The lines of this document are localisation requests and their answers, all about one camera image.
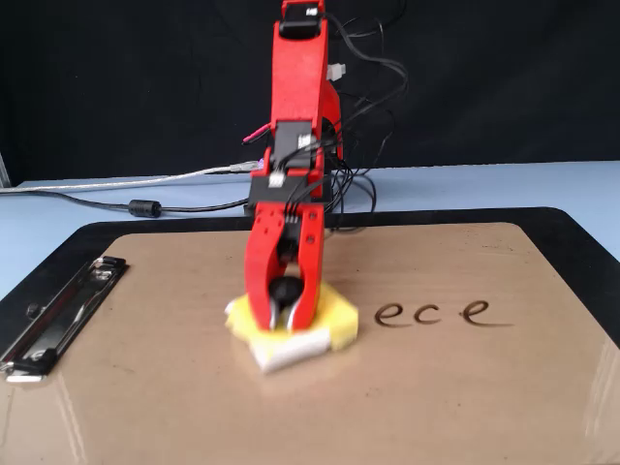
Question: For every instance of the brown clipboard board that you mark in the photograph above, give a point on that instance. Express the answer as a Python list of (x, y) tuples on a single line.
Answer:
[(310, 412)]

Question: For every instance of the black backdrop cloth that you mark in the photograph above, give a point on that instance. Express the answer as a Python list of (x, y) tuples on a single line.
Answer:
[(97, 72)]

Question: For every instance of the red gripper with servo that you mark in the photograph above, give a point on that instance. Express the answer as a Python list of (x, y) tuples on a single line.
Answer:
[(290, 242)]

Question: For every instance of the metal clipboard clip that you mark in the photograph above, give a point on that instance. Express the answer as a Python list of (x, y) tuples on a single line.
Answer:
[(53, 324)]

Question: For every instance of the black mat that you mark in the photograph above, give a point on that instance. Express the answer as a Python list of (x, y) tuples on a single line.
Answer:
[(194, 224)]

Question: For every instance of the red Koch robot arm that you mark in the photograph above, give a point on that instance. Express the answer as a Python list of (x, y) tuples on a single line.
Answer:
[(295, 72)]

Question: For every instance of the yellow sponge with black knob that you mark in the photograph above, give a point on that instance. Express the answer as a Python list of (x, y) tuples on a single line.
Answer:
[(339, 324)]

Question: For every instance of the controller board with LED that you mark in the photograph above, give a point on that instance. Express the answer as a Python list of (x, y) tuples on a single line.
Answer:
[(263, 164)]

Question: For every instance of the grey post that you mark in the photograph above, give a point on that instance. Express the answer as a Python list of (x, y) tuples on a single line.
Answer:
[(4, 172)]

